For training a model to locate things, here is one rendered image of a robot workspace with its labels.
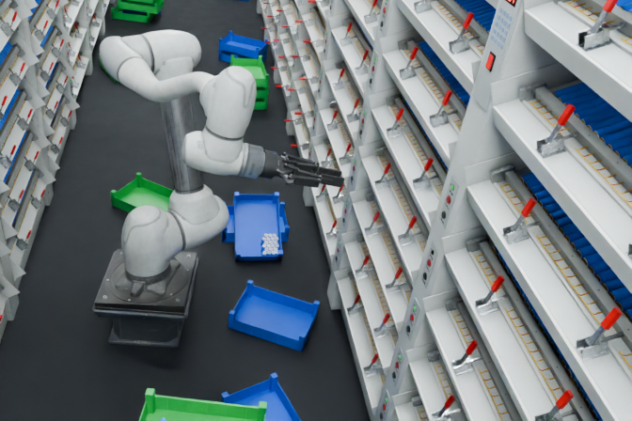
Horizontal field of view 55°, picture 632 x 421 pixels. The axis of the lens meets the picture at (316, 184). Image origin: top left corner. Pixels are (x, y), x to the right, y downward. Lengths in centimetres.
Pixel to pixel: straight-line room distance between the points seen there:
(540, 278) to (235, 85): 81
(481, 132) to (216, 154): 66
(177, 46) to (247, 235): 101
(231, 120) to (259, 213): 129
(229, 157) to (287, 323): 103
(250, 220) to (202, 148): 122
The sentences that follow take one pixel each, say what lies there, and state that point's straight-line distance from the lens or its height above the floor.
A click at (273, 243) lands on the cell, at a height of 8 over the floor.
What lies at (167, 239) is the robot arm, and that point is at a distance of 211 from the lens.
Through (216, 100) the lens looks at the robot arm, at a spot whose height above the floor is 110.
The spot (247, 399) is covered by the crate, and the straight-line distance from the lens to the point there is 219.
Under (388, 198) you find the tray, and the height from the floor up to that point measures 74.
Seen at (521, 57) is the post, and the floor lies 140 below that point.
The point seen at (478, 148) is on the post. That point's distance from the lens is 126.
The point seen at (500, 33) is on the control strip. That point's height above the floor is 143.
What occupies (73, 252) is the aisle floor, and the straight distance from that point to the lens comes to 275.
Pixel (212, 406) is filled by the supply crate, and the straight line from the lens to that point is 164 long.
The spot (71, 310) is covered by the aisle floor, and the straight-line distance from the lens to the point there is 250.
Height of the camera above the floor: 178
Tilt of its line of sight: 34 degrees down
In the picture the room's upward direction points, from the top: 9 degrees clockwise
